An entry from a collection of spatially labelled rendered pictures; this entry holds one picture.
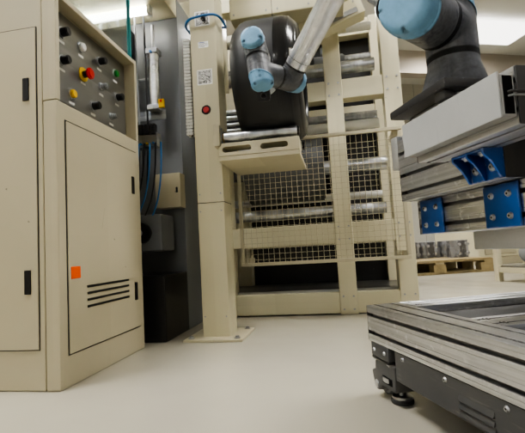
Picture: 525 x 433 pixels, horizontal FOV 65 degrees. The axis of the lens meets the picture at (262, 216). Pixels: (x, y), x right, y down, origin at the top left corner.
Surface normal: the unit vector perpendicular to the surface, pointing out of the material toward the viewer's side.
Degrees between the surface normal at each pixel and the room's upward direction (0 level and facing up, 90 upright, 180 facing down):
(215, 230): 90
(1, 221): 90
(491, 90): 90
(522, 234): 90
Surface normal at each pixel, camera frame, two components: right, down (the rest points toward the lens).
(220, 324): -0.18, -0.07
